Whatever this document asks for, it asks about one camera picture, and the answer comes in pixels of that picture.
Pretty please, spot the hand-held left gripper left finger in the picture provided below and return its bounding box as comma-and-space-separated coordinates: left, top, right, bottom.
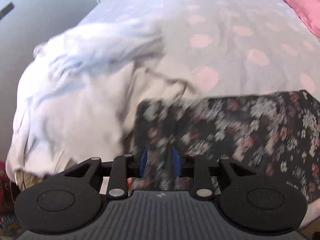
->
64, 146, 149, 200

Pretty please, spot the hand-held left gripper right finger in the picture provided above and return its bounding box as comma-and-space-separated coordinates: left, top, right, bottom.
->
172, 146, 256, 200

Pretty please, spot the dark floral garment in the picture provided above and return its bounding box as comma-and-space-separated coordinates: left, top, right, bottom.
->
134, 89, 320, 205

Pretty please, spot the cream white garment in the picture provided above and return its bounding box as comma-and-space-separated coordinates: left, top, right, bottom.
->
5, 55, 202, 182

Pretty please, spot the beige striped garment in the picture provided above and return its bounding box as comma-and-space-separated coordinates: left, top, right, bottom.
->
14, 169, 52, 192

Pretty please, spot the polka dot bed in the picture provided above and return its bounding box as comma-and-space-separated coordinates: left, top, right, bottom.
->
76, 0, 320, 231

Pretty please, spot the pink pillow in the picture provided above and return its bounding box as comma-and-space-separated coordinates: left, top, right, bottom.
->
269, 0, 320, 38

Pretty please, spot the grey wall switch panel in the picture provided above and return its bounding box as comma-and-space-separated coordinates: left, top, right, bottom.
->
0, 2, 16, 20

